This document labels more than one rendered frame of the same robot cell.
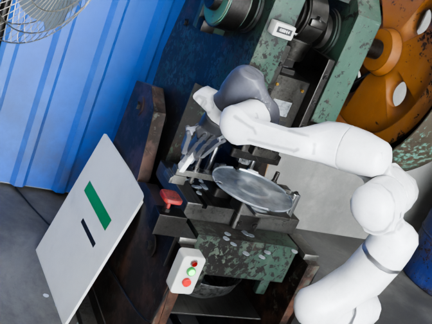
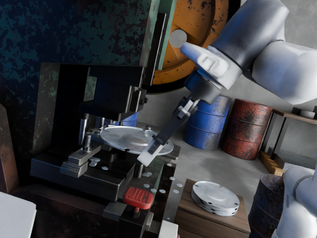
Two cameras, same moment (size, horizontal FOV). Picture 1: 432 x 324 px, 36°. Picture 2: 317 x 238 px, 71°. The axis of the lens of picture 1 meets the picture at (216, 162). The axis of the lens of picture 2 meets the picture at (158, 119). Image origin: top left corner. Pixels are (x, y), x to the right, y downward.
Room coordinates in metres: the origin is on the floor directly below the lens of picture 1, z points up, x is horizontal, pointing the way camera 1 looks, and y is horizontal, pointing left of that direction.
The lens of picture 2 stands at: (1.55, 0.46, 1.06)
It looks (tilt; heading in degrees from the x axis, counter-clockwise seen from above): 12 degrees down; 308
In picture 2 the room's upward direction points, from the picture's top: 13 degrees clockwise
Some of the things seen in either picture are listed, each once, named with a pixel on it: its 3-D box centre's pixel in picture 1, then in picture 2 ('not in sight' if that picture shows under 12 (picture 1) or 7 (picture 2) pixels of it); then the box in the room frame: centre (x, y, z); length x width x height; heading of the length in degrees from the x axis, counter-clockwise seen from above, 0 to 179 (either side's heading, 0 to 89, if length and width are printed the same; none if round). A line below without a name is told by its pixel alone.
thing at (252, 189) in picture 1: (252, 188); (137, 139); (2.11, -0.15, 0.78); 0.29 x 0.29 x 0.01
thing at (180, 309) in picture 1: (189, 279); not in sight; (2.23, -0.08, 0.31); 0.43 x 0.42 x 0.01; 120
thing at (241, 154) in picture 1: (245, 150); (109, 111); (2.22, -0.08, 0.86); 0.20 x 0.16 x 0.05; 120
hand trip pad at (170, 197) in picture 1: (167, 205); (136, 208); (1.85, 0.08, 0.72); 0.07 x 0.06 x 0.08; 30
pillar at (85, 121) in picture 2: (213, 153); (83, 125); (2.23, 0.02, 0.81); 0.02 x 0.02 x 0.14
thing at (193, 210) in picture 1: (226, 197); (103, 155); (2.22, -0.08, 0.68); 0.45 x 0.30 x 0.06; 120
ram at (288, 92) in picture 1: (270, 110); (129, 69); (2.18, -0.10, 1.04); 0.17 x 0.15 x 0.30; 30
